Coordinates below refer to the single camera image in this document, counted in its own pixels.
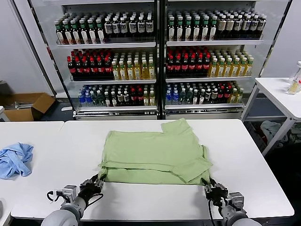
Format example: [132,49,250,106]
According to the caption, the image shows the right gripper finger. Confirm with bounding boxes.
[201,178,212,193]
[209,177,222,189]

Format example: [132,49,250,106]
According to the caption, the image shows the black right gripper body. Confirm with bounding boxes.
[205,183,229,206]

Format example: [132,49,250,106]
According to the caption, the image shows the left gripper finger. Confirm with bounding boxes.
[81,174,102,187]
[95,176,106,189]

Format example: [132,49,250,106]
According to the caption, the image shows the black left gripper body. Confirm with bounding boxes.
[77,185,104,205]

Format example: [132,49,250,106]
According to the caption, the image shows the light green polo shirt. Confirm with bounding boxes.
[97,117,214,186]

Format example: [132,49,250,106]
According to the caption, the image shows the glass door beverage cabinet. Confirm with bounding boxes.
[60,0,163,121]
[162,0,268,121]

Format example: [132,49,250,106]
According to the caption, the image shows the crumpled light blue garment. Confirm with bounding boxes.
[0,142,34,181]

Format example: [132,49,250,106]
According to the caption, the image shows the white cabinet shelf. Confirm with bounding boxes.
[166,39,265,47]
[165,75,253,83]
[56,41,157,49]
[75,105,158,112]
[70,79,157,84]
[165,103,244,110]

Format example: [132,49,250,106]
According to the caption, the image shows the white grey cloth pile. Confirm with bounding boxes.
[260,120,290,145]

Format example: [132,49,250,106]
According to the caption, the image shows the open brown cardboard box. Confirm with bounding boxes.
[0,92,56,122]

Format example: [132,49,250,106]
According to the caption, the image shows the pale green cloth heap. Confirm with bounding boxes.
[290,127,301,143]

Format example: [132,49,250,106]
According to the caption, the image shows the grey metal parts bundle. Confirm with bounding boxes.
[14,100,32,110]

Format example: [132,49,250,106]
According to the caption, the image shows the white side table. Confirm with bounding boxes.
[241,77,301,156]

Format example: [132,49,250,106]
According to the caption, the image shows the white plastic stool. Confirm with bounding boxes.
[0,105,11,122]

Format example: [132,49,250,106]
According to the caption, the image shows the clear glass bottle yellow contents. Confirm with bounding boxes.
[286,60,301,96]

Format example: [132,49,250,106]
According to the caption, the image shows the green cap brown tea bottle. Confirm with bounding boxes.
[63,20,72,45]
[87,18,97,44]
[79,19,89,44]
[201,16,210,40]
[175,16,185,41]
[184,16,193,41]
[192,16,202,40]
[167,16,176,41]
[55,20,64,45]
[71,19,80,44]
[209,16,218,40]
[95,18,105,44]

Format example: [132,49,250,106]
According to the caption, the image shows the dark bottle white blue label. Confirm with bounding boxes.
[234,14,243,38]
[137,16,146,37]
[128,16,137,38]
[145,15,154,37]
[119,16,128,38]
[104,17,113,38]
[258,14,267,38]
[111,17,120,38]
[250,14,259,38]
[242,14,251,38]

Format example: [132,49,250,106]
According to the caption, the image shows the open glass cabinet door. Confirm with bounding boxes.
[13,0,77,116]
[239,0,294,121]

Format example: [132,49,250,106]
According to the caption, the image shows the dark bottle beige label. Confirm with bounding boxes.
[217,15,226,39]
[226,15,235,39]

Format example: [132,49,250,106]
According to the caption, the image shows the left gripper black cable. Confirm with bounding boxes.
[88,193,104,208]

